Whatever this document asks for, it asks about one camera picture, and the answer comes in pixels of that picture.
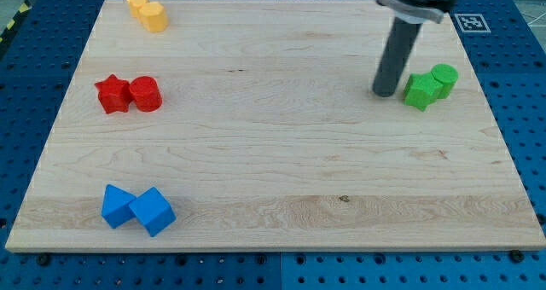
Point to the yellow heart block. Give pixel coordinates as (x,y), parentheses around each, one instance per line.
(134,6)

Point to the red star block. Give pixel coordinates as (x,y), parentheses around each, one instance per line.
(113,94)

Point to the black screw left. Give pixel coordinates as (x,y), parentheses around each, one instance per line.
(43,259)

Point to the blue cube block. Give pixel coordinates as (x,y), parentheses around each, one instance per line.
(153,211)

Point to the red cylinder block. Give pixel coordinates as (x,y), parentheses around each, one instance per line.
(146,93)

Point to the white fiducial marker tag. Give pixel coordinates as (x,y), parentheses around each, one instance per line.
(472,23)

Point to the green cylinder block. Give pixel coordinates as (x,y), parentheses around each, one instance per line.
(447,75)

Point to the black screw right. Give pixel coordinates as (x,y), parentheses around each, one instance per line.
(517,256)

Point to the wooden board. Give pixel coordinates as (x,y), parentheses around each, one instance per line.
(269,138)

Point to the green star block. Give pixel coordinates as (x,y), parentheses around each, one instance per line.
(421,90)

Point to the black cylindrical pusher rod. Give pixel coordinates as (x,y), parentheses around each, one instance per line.
(397,51)

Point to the black screw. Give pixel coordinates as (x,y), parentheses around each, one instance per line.
(517,256)
(43,259)

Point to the blue triangle block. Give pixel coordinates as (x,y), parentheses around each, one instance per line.
(116,206)

